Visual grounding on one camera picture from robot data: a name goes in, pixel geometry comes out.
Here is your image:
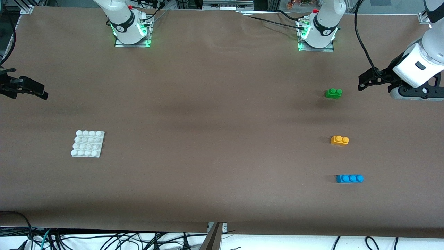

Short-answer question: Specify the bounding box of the white studded base plate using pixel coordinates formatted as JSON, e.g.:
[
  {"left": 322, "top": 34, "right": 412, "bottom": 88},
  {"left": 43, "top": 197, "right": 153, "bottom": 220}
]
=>
[{"left": 71, "top": 130, "right": 105, "bottom": 158}]

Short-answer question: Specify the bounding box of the blue three-stud block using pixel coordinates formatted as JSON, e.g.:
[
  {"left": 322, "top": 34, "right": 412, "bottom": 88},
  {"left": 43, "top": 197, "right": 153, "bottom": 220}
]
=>
[{"left": 336, "top": 174, "right": 364, "bottom": 183}]

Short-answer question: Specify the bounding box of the orange object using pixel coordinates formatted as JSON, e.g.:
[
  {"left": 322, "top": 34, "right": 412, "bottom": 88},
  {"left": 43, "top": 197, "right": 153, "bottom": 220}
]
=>
[{"left": 286, "top": 0, "right": 313, "bottom": 9}]

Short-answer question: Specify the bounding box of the grey power strip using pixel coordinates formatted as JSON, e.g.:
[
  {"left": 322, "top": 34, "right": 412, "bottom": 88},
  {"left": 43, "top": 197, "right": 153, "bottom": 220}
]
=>
[{"left": 202, "top": 0, "right": 254, "bottom": 11}]

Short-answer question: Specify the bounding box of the brown paper table cover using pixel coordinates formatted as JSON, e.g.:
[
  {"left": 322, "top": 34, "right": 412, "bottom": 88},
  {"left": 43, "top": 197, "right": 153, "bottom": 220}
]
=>
[{"left": 0, "top": 6, "right": 444, "bottom": 239}]

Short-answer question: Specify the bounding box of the aluminium table edge profile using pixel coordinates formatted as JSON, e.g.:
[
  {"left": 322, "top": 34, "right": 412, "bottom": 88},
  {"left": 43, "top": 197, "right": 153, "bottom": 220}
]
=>
[{"left": 199, "top": 222, "right": 228, "bottom": 250}]

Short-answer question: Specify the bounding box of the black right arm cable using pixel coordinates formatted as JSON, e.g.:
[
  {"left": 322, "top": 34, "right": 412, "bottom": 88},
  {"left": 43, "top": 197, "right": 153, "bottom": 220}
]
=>
[{"left": 0, "top": 7, "right": 17, "bottom": 73}]

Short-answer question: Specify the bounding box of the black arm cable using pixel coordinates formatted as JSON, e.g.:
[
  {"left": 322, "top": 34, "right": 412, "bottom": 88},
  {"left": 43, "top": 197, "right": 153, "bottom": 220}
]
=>
[
  {"left": 0, "top": 7, "right": 17, "bottom": 73},
  {"left": 354, "top": 0, "right": 382, "bottom": 75}
]

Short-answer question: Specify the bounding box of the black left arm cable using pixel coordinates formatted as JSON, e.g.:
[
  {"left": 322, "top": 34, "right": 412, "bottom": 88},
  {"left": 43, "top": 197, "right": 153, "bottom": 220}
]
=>
[{"left": 354, "top": 0, "right": 382, "bottom": 75}]

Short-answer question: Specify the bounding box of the aluminium frame profile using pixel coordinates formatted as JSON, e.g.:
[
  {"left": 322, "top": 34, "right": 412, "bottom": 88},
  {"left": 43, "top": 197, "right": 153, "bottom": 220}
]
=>
[{"left": 14, "top": 0, "right": 47, "bottom": 14}]

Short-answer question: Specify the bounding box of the short black base cable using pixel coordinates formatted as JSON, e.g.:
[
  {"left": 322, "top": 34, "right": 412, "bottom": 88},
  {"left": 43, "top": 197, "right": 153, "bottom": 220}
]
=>
[{"left": 276, "top": 10, "right": 301, "bottom": 21}]

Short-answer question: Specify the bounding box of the long black base cable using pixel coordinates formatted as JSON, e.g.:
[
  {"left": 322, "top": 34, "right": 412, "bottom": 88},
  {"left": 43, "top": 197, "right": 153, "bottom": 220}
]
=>
[{"left": 243, "top": 14, "right": 306, "bottom": 29}]

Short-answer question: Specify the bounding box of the teal cable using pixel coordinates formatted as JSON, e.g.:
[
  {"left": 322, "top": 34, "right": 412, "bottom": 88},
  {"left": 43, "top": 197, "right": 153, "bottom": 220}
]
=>
[{"left": 39, "top": 228, "right": 53, "bottom": 250}]

